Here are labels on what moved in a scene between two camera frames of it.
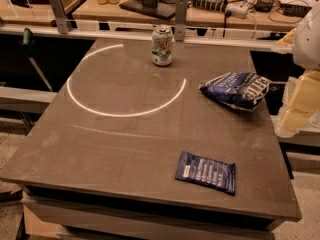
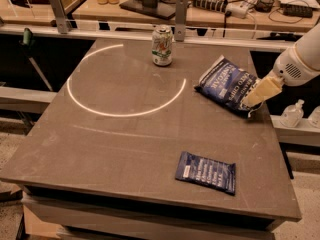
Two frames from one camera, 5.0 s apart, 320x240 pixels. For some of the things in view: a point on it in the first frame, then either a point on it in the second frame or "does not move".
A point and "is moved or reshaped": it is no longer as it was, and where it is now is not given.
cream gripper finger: [305, 101] to [292, 71]
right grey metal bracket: [180, 23] does not move
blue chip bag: [245, 90] is moved or reshaped
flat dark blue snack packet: [213, 173] does not move
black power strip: [213, 4] does not move
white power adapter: [237, 9] does not move
